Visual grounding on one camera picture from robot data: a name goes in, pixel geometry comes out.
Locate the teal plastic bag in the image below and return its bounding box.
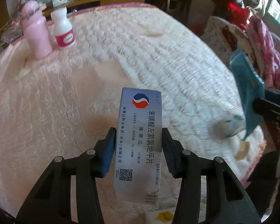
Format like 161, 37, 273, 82
230, 49, 265, 140

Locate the blue white medicine box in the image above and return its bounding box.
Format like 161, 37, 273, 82
114, 88, 162, 205

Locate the pink patterned clothing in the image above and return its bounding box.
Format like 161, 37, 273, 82
245, 15, 280, 90

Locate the red cushion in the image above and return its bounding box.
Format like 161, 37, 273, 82
228, 3, 250, 30

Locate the white pill bottle pink label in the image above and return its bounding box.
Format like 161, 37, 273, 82
50, 7, 76, 49

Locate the pink water bottle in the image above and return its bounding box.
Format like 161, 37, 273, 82
21, 0, 53, 60

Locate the wooden sideboard cabinet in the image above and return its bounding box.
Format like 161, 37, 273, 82
0, 0, 148, 28

